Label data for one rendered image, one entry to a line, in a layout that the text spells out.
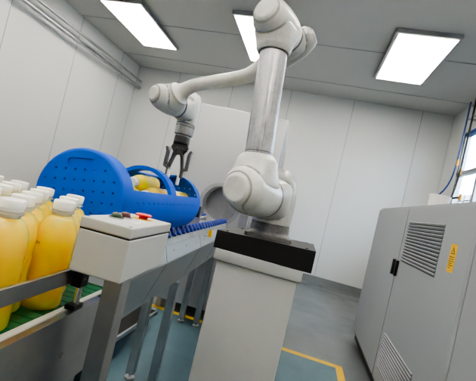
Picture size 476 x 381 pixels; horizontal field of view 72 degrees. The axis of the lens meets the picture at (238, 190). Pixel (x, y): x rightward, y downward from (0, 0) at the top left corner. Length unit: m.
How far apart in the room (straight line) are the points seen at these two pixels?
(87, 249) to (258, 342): 0.78
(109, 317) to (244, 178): 0.55
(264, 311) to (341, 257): 4.99
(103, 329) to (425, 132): 6.22
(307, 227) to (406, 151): 2.16
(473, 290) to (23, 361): 1.72
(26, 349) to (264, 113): 0.90
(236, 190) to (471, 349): 1.35
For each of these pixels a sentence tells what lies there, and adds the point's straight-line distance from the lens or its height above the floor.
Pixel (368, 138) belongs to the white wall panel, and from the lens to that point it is 6.32.
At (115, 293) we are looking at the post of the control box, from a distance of 0.72.
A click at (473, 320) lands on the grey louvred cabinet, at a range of 1.92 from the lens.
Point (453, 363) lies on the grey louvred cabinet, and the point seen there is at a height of 0.69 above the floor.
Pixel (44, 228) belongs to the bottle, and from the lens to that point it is 0.72.
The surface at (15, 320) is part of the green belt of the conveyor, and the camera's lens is 0.72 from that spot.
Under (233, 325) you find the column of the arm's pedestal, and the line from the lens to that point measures 1.25.
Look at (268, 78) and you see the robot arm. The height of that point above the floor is 1.62.
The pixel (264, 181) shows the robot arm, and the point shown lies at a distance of 1.06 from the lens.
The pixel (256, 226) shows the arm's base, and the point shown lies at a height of 1.10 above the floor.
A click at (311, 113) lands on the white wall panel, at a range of 6.36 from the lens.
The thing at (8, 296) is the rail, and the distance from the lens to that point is 0.63.
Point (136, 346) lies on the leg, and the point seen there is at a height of 0.20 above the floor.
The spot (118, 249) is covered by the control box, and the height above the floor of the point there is 1.06.
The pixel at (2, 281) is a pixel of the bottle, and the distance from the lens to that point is 0.63.
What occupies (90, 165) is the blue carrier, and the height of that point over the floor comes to 1.18.
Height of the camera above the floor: 1.19
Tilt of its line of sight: 1 degrees up
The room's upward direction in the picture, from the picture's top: 13 degrees clockwise
